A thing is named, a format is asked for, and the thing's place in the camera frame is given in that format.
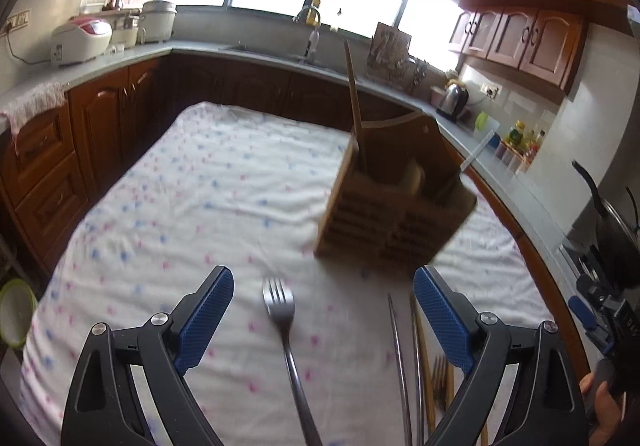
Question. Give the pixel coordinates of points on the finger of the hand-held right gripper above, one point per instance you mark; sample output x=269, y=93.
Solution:
x=582, y=313

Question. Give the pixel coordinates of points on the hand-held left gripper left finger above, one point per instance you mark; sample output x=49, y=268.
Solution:
x=205, y=321

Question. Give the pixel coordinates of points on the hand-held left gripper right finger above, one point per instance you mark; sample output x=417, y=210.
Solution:
x=445, y=321

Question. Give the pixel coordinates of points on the silver fork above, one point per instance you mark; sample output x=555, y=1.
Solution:
x=287, y=336

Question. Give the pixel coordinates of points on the wooden utensil holder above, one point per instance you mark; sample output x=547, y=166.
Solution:
x=400, y=231

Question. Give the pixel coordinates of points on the person's right hand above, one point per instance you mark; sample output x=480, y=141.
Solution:
x=605, y=421

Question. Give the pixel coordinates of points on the wooden fork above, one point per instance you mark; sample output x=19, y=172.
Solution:
x=440, y=378

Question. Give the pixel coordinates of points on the metal chopstick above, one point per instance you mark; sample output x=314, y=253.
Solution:
x=399, y=356

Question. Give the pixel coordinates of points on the black frying pan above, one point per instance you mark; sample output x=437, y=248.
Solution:
x=615, y=236

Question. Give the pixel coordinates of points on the floral tablecloth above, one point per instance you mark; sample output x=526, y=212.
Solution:
x=200, y=186

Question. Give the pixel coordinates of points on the wooden spoon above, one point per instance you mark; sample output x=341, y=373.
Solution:
x=415, y=178

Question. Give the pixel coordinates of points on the thin metal utensil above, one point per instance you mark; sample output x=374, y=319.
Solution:
x=477, y=152

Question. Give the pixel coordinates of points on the row of condiment bottles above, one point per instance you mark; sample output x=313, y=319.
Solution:
x=520, y=141

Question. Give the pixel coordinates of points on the green rimmed plate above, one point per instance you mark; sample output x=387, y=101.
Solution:
x=15, y=311

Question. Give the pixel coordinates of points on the green cup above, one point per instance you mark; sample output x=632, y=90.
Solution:
x=481, y=120

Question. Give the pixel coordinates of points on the steel electric kettle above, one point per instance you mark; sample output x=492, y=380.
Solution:
x=452, y=101

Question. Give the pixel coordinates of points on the wooden base cabinets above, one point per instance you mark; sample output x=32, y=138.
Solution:
x=100, y=126

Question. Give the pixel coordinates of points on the pink container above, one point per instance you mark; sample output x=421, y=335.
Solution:
x=436, y=96

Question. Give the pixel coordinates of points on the metal utensil rack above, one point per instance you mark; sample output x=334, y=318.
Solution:
x=417, y=74

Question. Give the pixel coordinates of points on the grey countertop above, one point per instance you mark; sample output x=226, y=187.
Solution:
x=200, y=49

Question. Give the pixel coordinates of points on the steel sink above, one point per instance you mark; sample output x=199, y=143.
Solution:
x=260, y=51

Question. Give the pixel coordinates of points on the lace cloth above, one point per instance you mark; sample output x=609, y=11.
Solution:
x=35, y=101

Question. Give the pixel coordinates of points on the cutting board rack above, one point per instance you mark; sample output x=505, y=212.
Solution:
x=387, y=49

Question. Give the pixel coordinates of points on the chrome faucet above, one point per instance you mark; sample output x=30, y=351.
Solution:
x=310, y=44

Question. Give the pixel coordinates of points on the steel range hood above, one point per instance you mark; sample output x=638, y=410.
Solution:
x=634, y=19

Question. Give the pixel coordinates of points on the large white cooker pot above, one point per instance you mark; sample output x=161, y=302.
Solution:
x=159, y=21

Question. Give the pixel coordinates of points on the white rice cooker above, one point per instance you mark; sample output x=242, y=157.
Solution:
x=80, y=39

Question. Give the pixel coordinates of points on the wooden upper cabinets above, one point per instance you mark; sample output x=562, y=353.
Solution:
x=520, y=1

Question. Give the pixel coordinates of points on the white container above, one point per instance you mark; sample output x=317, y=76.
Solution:
x=94, y=4

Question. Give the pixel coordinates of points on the wall outlet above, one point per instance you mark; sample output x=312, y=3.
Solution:
x=17, y=21
x=490, y=90

